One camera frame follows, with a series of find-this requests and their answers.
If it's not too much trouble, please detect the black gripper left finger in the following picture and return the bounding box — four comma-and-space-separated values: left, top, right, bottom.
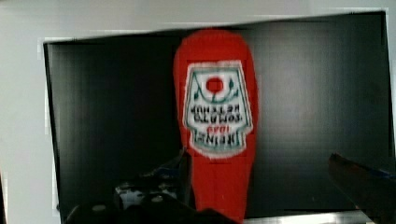
113, 148, 191, 210

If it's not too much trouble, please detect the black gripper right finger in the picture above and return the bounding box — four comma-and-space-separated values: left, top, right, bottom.
328, 153, 396, 224

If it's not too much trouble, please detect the red ketchup bottle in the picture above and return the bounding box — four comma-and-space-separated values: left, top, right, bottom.
173, 29, 259, 224

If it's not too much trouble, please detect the silver toaster oven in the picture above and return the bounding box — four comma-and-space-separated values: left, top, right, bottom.
44, 11, 395, 224

